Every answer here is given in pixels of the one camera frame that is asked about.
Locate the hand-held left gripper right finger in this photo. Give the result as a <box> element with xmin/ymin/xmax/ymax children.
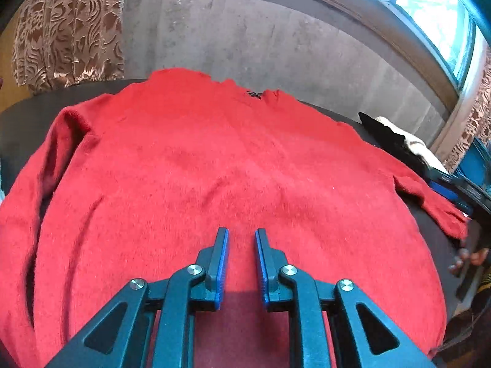
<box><xmin>255</xmin><ymin>228</ymin><xmax>442</xmax><ymax>368</ymax></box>

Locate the person's right hand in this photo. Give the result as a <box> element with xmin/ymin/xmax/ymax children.
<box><xmin>448</xmin><ymin>248</ymin><xmax>489</xmax><ymax>277</ymax></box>

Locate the black cloth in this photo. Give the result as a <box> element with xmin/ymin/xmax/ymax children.
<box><xmin>358</xmin><ymin>112</ymin><xmax>434</xmax><ymax>177</ymax></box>

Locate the white cloth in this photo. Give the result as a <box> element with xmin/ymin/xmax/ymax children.
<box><xmin>374</xmin><ymin>116</ymin><xmax>449</xmax><ymax>173</ymax></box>

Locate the red knitted sweater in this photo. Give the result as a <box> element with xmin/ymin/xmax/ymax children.
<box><xmin>0</xmin><ymin>68</ymin><xmax>469</xmax><ymax>368</ymax></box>

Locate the brown patterned curtain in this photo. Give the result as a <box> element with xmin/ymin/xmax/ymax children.
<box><xmin>441</xmin><ymin>57</ymin><xmax>491</xmax><ymax>177</ymax></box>
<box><xmin>11</xmin><ymin>0</ymin><xmax>133</xmax><ymax>93</ymax></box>

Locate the blue plastic box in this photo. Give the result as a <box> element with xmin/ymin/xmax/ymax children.
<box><xmin>456</xmin><ymin>138</ymin><xmax>491</xmax><ymax>204</ymax></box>

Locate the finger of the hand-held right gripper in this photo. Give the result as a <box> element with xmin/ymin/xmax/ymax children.
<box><xmin>426</xmin><ymin>167</ymin><xmax>491</xmax><ymax>215</ymax></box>

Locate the window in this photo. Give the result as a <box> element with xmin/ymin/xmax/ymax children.
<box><xmin>338</xmin><ymin>0</ymin><xmax>484</xmax><ymax>85</ymax></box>

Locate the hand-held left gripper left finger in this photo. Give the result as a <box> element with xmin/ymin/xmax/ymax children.
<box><xmin>44</xmin><ymin>227</ymin><xmax>231</xmax><ymax>368</ymax></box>

